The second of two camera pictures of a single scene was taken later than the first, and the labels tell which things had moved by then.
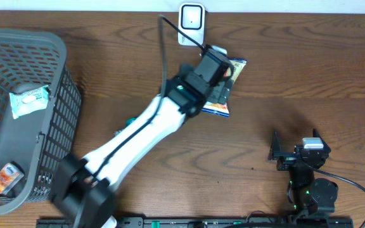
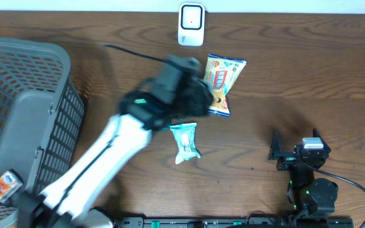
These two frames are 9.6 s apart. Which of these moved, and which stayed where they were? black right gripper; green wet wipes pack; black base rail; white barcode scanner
Moved: green wet wipes pack
Stayed: black base rail; black right gripper; white barcode scanner
